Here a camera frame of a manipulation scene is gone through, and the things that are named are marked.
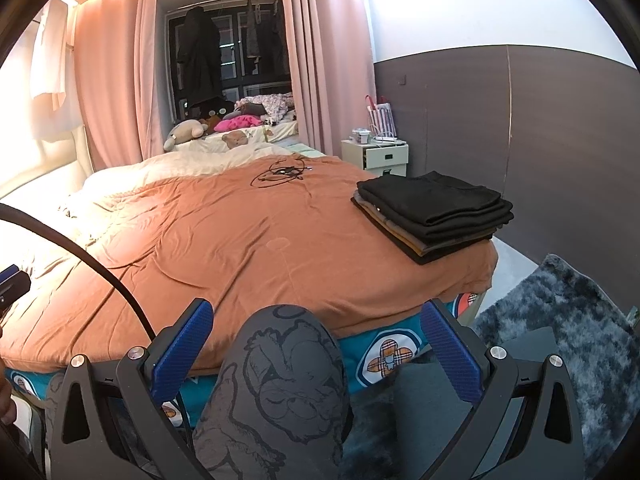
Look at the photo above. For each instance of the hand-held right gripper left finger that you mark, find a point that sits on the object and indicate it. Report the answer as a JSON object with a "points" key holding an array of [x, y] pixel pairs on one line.
{"points": [[185, 340]]}

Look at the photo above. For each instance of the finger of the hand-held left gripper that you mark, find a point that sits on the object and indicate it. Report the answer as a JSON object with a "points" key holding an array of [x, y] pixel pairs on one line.
{"points": [[12, 287]]}

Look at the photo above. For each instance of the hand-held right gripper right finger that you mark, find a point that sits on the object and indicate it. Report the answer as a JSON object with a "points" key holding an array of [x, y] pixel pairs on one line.
{"points": [[450, 350]]}

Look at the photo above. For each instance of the stack of clothes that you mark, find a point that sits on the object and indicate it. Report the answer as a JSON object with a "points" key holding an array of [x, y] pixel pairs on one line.
{"points": [[430, 200]]}

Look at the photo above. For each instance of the person's left forearm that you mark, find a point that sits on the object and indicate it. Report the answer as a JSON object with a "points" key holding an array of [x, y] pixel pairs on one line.
{"points": [[6, 395]]}

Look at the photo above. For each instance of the floral clothes pile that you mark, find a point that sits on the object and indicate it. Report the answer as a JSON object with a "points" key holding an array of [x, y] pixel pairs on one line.
{"points": [[272, 105]]}

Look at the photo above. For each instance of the grey hanging clothes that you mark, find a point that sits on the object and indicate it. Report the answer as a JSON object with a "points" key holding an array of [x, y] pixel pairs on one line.
{"points": [[255, 35]]}

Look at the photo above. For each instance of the teal printed bed sheet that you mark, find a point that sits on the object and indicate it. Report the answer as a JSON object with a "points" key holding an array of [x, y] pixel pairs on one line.
{"points": [[390, 355]]}

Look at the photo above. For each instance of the orange blanket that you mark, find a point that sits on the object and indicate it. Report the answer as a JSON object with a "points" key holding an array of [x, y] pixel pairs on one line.
{"points": [[250, 260]]}

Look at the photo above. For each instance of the person's grey printed pants leg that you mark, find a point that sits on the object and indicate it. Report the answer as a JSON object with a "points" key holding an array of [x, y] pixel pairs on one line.
{"points": [[280, 385]]}

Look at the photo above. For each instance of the fluffy blue-grey rug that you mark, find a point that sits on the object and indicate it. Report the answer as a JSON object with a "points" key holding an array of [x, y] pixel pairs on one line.
{"points": [[565, 310]]}

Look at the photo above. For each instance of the white nightstand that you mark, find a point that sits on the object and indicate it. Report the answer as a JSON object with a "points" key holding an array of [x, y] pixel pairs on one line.
{"points": [[387, 160]]}

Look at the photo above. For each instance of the brown teddy bear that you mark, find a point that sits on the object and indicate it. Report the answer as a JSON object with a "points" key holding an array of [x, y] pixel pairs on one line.
{"points": [[234, 139]]}

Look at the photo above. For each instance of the cream plush toy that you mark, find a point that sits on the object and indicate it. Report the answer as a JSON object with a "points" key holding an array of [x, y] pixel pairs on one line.
{"points": [[185, 130]]}

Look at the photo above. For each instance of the pink curtain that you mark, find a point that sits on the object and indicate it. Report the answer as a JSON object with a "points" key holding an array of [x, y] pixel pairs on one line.
{"points": [[325, 60], [115, 85]]}

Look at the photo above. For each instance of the white hanging garment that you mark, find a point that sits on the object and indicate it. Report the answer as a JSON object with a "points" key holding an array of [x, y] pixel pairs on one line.
{"points": [[50, 60]]}

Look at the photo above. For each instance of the black plush toy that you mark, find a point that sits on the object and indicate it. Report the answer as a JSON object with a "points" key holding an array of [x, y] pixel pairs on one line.
{"points": [[212, 110]]}

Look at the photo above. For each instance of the white tub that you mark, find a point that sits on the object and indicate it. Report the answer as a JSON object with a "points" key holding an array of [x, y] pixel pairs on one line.
{"points": [[361, 136]]}

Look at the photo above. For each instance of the striped bag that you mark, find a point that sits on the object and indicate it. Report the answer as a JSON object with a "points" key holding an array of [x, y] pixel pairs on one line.
{"points": [[382, 117]]}

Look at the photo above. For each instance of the dark glass window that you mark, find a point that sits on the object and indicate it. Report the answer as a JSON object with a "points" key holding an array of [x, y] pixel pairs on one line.
{"points": [[230, 75]]}

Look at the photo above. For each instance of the black hanging coat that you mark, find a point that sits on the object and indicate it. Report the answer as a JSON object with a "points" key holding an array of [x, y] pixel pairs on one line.
{"points": [[197, 55]]}

